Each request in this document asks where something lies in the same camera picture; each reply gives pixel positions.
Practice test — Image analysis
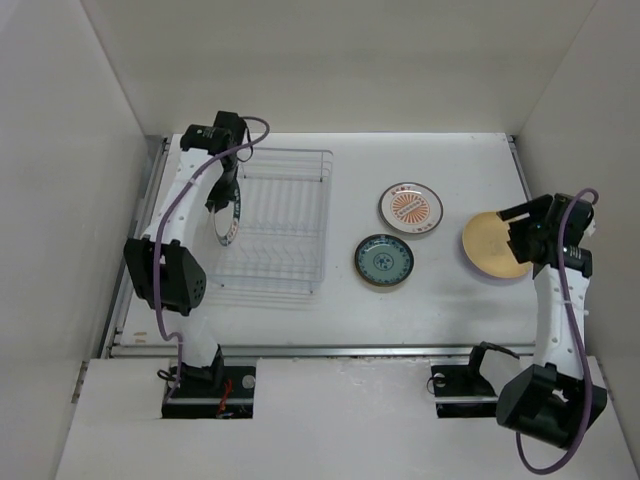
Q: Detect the beige orange plate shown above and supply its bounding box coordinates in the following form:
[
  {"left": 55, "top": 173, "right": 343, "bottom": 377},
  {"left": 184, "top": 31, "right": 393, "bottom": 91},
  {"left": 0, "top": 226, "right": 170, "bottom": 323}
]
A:
[{"left": 461, "top": 211, "right": 532, "bottom": 280}]

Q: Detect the purple rimmed patterned plate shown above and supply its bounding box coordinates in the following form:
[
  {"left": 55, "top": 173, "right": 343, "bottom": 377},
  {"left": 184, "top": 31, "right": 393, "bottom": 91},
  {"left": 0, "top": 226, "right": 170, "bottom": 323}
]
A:
[{"left": 377, "top": 182, "right": 444, "bottom": 235}]

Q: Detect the dark green rimmed plate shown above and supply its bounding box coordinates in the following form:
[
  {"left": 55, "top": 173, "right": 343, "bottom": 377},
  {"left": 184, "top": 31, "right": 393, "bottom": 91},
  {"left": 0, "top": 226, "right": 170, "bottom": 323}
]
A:
[{"left": 354, "top": 234, "right": 415, "bottom": 287}]

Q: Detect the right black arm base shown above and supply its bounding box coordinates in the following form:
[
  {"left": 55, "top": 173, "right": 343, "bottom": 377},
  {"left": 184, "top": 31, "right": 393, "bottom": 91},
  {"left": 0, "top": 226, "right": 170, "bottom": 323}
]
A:
[{"left": 427, "top": 365, "right": 497, "bottom": 419}]

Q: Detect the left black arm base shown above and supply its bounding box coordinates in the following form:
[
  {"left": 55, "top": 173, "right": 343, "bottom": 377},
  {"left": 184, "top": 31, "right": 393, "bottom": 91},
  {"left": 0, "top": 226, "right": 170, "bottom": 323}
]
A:
[{"left": 156, "top": 352, "right": 257, "bottom": 420}]

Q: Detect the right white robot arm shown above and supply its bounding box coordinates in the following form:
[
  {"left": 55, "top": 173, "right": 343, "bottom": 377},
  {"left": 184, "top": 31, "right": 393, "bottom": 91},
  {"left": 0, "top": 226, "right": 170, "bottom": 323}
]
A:
[{"left": 463, "top": 194, "right": 607, "bottom": 450}]

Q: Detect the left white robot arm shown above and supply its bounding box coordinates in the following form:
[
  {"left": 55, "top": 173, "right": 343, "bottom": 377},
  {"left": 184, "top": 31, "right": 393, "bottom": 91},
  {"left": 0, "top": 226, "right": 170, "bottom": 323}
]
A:
[{"left": 124, "top": 111, "right": 264, "bottom": 398}]

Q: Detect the white wire dish rack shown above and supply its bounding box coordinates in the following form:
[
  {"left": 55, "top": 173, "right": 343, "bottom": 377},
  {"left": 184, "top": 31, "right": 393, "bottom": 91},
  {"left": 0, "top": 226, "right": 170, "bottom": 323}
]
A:
[{"left": 202, "top": 148, "right": 333, "bottom": 294}]

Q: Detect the aluminium table front rail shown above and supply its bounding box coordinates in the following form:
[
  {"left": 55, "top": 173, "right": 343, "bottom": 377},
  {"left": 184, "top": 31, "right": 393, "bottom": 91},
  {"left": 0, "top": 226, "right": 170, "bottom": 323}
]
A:
[{"left": 107, "top": 342, "right": 536, "bottom": 359}]

